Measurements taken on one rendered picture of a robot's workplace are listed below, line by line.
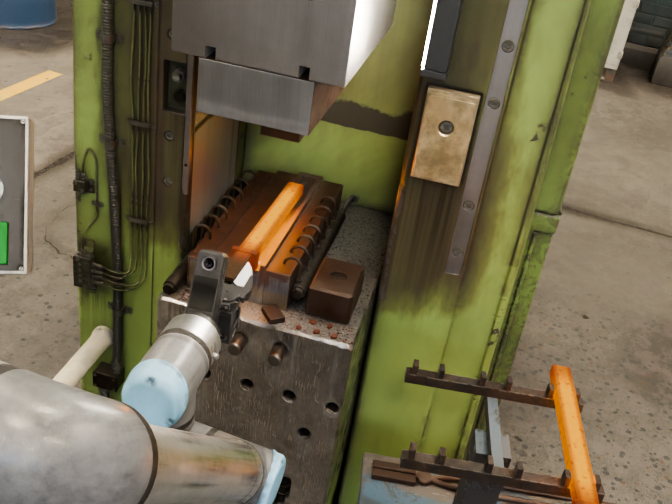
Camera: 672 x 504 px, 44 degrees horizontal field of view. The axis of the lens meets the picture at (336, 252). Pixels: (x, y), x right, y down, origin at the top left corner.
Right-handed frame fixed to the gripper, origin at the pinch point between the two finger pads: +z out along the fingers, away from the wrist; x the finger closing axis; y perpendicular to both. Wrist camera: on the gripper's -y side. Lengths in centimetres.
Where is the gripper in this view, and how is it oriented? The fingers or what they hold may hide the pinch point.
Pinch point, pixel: (240, 261)
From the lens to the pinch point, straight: 145.2
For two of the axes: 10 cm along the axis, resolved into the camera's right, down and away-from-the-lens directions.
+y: -1.4, 8.4, 5.2
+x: 9.6, 2.4, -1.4
